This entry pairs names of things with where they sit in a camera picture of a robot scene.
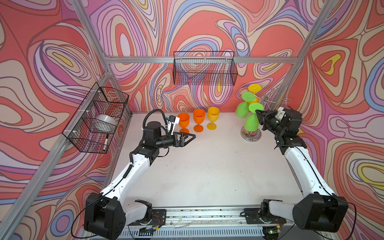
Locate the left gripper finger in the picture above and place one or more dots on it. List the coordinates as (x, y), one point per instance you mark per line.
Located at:
(183, 143)
(187, 136)

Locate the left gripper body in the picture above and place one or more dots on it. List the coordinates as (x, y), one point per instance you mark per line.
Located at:
(170, 141)

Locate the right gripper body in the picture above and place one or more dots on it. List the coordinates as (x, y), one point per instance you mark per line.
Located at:
(269, 120)

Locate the orange wine glass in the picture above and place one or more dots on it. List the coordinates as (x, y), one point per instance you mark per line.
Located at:
(184, 122)
(199, 117)

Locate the green wine glass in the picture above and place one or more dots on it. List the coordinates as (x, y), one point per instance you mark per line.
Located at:
(243, 108)
(252, 121)

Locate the yellow wine glass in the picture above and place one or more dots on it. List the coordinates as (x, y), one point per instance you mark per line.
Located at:
(254, 88)
(213, 115)

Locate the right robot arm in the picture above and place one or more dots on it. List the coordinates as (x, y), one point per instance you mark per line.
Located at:
(320, 209)

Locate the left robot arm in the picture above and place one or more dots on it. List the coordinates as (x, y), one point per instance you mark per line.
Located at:
(104, 213)

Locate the chrome wine glass rack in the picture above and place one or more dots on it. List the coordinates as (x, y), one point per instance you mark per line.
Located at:
(267, 100)

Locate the black marker pen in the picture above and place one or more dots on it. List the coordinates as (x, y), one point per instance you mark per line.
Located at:
(105, 146)

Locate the silver tape roll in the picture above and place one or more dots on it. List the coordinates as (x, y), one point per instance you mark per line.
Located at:
(105, 124)

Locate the back black wire basket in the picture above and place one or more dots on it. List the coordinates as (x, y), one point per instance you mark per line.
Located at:
(204, 68)

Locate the black wire basket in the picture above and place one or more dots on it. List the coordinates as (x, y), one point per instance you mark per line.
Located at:
(98, 101)
(204, 68)

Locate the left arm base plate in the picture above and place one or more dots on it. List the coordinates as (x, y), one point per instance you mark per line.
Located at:
(156, 219)

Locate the left black wire basket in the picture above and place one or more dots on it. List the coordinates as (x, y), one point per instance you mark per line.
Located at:
(98, 101)

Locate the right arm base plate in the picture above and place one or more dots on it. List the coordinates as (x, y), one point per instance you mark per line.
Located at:
(254, 216)

